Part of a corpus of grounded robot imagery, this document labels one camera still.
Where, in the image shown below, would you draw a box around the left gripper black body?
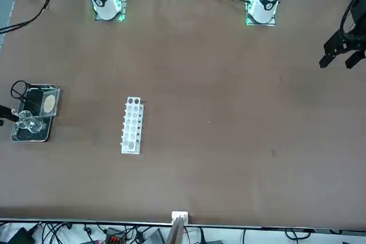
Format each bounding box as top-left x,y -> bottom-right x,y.
349,0 -> 366,32

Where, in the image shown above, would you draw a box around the black ring tripod stand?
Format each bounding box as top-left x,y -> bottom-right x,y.
10,80 -> 43,110

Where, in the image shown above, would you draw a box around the stainless steel tray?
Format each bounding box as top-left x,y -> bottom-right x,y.
10,84 -> 57,143

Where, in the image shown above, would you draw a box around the large black adapter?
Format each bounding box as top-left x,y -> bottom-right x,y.
5,226 -> 35,244

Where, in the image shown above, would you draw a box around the white test tube rack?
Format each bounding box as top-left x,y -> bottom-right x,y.
121,97 -> 145,155

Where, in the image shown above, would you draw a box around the black orange connector box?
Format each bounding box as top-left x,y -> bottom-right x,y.
104,227 -> 127,242

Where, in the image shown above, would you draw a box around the dark ribbed power supply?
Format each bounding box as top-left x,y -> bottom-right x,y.
145,228 -> 166,244

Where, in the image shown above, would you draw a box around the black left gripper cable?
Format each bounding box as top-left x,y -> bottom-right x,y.
340,0 -> 358,42

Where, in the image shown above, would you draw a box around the table edge rail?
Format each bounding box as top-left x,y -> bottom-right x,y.
0,217 -> 366,232

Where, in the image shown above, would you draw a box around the white table edge bracket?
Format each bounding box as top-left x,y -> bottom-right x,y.
171,211 -> 189,224

